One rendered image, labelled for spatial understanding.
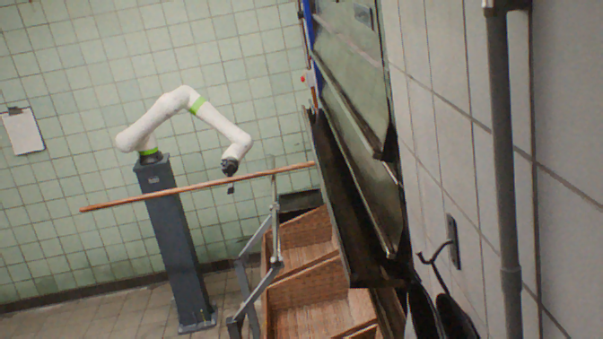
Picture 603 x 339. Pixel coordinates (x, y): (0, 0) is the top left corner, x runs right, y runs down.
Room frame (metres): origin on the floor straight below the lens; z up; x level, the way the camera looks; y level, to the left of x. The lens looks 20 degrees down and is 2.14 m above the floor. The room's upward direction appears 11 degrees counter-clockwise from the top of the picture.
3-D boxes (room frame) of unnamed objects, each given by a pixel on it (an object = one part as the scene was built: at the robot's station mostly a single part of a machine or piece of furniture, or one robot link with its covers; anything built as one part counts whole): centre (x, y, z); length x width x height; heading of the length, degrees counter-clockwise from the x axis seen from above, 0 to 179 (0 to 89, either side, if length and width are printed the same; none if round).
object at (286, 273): (2.59, 0.03, 0.72); 0.56 x 0.49 x 0.28; 1
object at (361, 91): (2.01, -0.23, 1.80); 1.79 x 0.11 x 0.19; 179
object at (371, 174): (2.01, -0.23, 1.54); 1.79 x 0.11 x 0.19; 179
